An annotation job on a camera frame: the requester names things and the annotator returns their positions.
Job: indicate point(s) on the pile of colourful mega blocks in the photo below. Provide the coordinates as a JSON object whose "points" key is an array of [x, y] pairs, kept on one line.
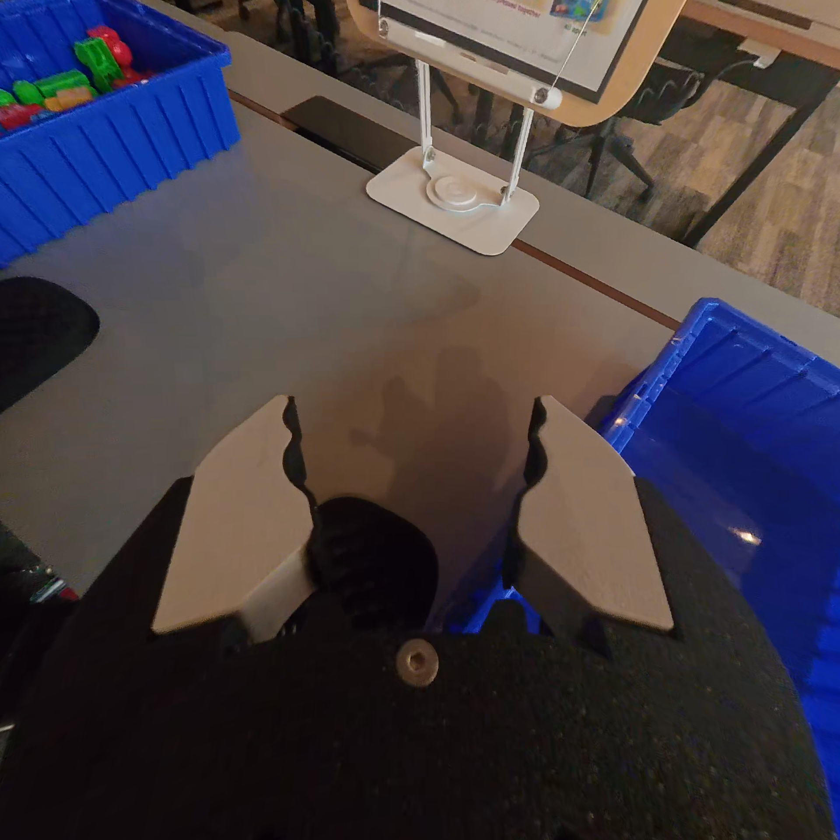
{"points": [[65, 88]]}

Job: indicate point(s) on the large blue plastic tote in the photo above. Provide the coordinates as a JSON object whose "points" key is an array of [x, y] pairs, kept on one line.
{"points": [[722, 472]]}

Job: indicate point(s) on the instruction sheet on white stand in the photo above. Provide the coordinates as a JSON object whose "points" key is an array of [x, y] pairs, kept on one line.
{"points": [[453, 197]]}

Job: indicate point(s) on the printed instruction sheet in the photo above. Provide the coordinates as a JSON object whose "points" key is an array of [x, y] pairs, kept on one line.
{"points": [[499, 33]]}

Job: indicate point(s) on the blue ribbed plastic bin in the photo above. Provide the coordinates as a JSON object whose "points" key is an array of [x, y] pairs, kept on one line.
{"points": [[111, 151]]}

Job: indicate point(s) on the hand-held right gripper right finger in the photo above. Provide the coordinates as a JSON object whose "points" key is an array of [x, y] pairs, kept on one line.
{"points": [[590, 525]]}

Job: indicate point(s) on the wooden desk with black legs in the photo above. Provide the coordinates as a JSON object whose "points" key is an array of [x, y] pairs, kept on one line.
{"points": [[787, 33]]}

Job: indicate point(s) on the black office chair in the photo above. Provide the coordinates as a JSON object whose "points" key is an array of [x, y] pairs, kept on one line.
{"points": [[663, 92]]}

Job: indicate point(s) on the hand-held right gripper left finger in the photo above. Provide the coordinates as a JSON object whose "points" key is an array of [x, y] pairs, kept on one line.
{"points": [[236, 518]]}

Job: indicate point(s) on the black oval textured pad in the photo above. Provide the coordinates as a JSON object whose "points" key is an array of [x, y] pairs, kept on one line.
{"points": [[39, 341], [377, 558]]}

